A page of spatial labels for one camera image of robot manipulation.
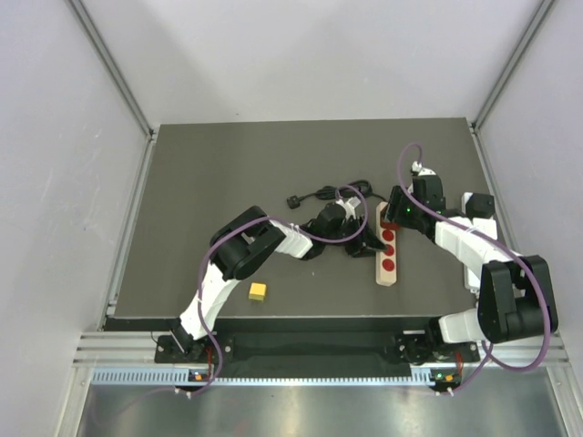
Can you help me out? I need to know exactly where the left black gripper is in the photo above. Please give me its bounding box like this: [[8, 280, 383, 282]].
[[323, 216, 385, 259]]

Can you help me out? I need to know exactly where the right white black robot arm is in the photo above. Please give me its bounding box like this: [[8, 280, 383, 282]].
[[381, 162, 558, 361]]

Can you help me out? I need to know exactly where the white red power strip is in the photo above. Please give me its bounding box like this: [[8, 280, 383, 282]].
[[375, 202, 399, 287]]

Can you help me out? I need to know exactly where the yellow USB charger plug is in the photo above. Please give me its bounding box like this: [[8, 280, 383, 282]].
[[248, 282, 267, 302]]

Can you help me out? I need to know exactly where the black power cord with plug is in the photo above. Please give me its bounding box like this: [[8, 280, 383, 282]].
[[286, 180, 388, 210]]

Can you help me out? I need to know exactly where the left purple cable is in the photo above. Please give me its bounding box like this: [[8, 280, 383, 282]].
[[198, 184, 368, 397]]

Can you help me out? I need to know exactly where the black adapter on white strip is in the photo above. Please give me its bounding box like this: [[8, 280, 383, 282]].
[[465, 193, 496, 219]]

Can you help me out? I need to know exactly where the red koi fish adapter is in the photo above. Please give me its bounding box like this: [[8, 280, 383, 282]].
[[380, 221, 400, 230]]

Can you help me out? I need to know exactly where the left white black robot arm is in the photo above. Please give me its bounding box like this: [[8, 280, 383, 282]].
[[172, 197, 387, 361]]

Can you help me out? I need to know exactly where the grey slotted cable duct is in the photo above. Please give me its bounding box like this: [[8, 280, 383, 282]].
[[90, 366, 464, 388]]

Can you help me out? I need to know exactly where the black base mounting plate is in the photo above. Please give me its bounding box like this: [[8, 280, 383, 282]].
[[155, 331, 479, 365]]

